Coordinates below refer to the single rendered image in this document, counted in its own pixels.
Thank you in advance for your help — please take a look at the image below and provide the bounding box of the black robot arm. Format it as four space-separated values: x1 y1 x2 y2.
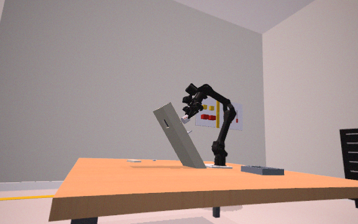
182 83 236 166

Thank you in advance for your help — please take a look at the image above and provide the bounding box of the pale grey cylinder with slots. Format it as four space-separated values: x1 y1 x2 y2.
181 114 190 124

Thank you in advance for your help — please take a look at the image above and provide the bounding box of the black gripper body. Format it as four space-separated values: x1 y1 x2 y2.
183 97 203 112

